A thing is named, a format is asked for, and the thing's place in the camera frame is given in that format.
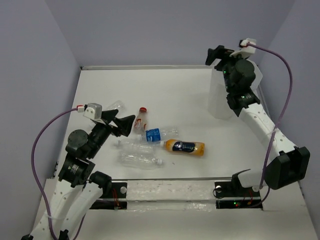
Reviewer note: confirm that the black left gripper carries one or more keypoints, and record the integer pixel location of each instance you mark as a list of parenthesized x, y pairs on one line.
[(125, 123)]

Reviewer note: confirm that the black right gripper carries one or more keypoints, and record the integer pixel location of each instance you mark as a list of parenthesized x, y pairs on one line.
[(220, 50)]

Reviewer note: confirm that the red cap small bottle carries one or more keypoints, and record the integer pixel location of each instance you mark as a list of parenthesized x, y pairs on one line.
[(140, 123)]

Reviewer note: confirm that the clear bottle white cap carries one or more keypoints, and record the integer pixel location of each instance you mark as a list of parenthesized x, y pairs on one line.
[(140, 161), (134, 146)]

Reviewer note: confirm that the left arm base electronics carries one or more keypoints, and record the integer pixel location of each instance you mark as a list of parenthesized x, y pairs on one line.
[(115, 199)]

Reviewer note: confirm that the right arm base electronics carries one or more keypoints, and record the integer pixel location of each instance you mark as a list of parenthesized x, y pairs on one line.
[(228, 197)]

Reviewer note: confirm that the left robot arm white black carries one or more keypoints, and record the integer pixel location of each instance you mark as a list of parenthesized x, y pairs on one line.
[(77, 187)]

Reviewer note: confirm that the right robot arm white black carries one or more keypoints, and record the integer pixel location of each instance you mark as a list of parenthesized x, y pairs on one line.
[(284, 162)]

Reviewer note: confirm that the white octagonal bin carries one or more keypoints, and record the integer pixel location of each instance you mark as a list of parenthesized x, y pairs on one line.
[(231, 90)]

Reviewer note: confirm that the clear capless bottle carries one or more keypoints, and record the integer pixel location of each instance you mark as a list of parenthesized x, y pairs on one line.
[(117, 105)]

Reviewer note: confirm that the blue label water bottle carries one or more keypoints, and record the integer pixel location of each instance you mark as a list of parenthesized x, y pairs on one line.
[(158, 134)]

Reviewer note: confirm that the orange juice bottle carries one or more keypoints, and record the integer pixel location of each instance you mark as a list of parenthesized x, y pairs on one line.
[(183, 147)]

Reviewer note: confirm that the white front cover board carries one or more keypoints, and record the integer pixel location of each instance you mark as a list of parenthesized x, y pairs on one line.
[(185, 209)]

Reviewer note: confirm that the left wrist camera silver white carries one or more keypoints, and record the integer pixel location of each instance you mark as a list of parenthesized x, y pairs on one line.
[(93, 111)]

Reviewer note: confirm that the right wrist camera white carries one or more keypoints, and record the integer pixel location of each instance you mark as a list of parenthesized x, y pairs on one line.
[(245, 49)]

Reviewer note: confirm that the aluminium back rail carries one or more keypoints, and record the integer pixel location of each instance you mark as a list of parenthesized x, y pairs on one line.
[(140, 67)]

